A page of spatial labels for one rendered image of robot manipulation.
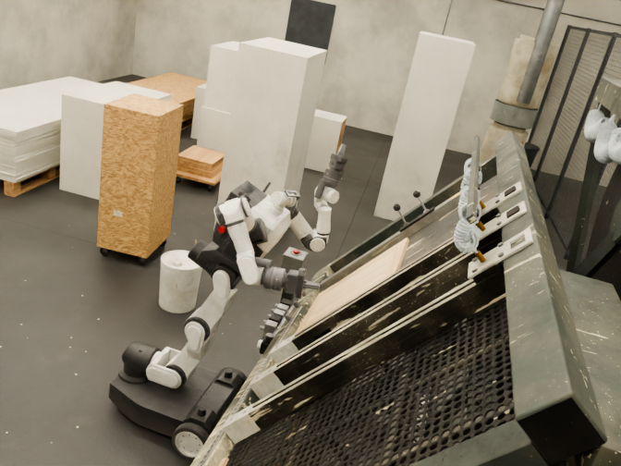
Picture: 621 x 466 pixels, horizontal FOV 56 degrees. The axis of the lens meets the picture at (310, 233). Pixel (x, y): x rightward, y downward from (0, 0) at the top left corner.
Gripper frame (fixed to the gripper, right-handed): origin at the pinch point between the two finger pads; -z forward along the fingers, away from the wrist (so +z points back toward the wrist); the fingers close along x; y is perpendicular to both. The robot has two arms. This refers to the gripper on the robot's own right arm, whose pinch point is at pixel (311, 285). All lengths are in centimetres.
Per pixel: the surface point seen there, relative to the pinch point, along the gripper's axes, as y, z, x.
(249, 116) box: 303, 98, -1
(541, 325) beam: -101, -51, 51
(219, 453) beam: -54, 18, -39
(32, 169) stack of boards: 301, 301, -84
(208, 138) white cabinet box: 481, 184, -70
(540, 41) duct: 604, -195, 93
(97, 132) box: 314, 242, -41
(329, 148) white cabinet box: 570, 44, -78
